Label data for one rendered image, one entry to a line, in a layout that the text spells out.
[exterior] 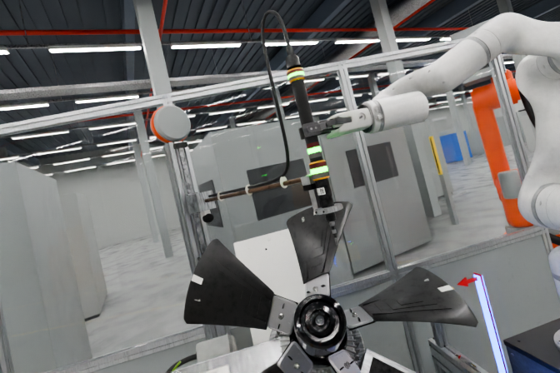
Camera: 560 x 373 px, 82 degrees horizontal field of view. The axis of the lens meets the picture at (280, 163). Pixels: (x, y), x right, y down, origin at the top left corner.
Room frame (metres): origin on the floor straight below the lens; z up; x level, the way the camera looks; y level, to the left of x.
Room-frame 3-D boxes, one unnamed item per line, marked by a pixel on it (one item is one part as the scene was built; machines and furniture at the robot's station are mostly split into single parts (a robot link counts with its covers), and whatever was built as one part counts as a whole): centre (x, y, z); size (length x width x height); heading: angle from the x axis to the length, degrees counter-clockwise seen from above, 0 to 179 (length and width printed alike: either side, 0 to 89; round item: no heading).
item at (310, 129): (0.77, -0.11, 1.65); 0.07 x 0.03 x 0.03; 99
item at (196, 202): (1.26, 0.34, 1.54); 0.10 x 0.07 x 0.08; 44
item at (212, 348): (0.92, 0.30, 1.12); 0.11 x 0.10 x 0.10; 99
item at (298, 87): (0.80, -0.09, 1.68); 0.03 x 0.03 x 0.21
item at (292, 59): (0.80, -0.09, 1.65); 0.04 x 0.04 x 0.46
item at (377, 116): (0.83, -0.26, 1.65); 0.09 x 0.03 x 0.08; 9
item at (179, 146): (1.29, 0.38, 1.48); 0.05 x 0.03 x 0.62; 134
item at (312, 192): (0.81, -0.08, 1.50); 0.09 x 0.07 x 0.10; 44
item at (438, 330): (1.15, -0.40, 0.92); 0.03 x 0.03 x 0.12; 9
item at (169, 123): (1.33, 0.41, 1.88); 0.17 x 0.15 x 0.16; 99
